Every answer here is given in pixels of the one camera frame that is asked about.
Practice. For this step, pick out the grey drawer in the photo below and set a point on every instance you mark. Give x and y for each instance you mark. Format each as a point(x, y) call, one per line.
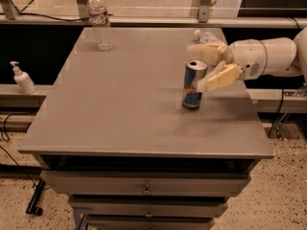
point(181, 207)
point(146, 183)
point(142, 223)

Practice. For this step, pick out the grey drawer cabinet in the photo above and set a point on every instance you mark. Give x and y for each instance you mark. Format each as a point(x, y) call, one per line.
point(121, 111)

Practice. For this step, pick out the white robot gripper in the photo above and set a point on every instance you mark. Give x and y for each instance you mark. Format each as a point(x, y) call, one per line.
point(247, 57)

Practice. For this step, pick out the white pump dispenser bottle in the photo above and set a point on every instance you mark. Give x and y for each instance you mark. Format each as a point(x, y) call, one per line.
point(22, 79)

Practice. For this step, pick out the black metal floor bracket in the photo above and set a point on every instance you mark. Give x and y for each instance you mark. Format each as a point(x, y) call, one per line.
point(32, 208)

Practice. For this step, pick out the lying white labelled bottle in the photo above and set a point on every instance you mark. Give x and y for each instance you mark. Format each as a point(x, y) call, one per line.
point(206, 38)

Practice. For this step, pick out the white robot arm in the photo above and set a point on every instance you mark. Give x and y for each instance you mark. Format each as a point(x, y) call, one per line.
point(285, 57)

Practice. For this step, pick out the clear upright water bottle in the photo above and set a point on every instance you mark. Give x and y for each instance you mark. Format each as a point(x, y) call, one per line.
point(99, 18)

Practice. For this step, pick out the top grey drawer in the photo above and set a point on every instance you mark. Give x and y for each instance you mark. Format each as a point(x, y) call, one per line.
point(146, 183)

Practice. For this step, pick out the silver blue redbull can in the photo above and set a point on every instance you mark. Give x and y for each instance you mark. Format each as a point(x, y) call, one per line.
point(195, 70)

